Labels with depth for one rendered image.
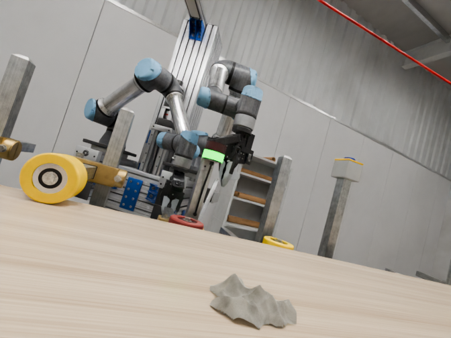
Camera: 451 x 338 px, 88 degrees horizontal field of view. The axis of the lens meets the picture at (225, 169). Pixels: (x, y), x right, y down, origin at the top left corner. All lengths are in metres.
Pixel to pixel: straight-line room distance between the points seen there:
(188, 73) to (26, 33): 2.41
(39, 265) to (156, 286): 0.10
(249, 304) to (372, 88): 5.87
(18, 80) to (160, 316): 0.65
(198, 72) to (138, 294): 1.58
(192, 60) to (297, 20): 3.47
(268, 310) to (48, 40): 3.63
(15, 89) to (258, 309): 0.69
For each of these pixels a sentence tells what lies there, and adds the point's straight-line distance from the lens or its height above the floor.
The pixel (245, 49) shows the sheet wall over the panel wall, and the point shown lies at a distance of 4.19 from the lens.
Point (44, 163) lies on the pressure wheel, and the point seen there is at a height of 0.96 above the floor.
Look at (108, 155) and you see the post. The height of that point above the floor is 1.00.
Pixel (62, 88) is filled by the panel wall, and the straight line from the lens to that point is 3.52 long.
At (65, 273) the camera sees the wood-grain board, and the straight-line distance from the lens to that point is 0.25.
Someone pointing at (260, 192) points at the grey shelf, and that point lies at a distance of 3.97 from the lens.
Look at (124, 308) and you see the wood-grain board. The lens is 0.21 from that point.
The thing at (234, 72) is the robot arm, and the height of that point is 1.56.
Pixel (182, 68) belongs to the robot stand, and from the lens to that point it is 1.74.
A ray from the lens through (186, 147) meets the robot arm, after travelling 0.94.
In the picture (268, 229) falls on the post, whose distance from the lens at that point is 0.78.
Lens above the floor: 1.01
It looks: 4 degrees up
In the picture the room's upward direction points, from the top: 16 degrees clockwise
